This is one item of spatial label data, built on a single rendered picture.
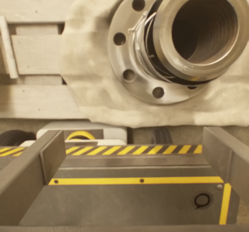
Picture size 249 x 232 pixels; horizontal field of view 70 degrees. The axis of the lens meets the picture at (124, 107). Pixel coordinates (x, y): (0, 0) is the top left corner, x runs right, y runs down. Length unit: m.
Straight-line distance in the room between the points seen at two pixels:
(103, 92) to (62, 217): 0.28
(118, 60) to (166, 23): 0.21
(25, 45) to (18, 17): 0.07
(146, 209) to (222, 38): 0.32
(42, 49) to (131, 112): 0.27
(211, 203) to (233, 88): 0.28
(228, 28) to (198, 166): 0.23
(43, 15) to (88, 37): 0.14
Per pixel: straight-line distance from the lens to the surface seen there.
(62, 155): 0.16
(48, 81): 0.53
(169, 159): 0.34
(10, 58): 0.53
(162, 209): 0.40
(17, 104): 0.56
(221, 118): 0.51
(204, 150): 0.17
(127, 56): 0.41
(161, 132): 0.55
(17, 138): 0.66
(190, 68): 0.23
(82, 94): 0.46
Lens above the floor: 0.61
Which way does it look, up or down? 76 degrees down
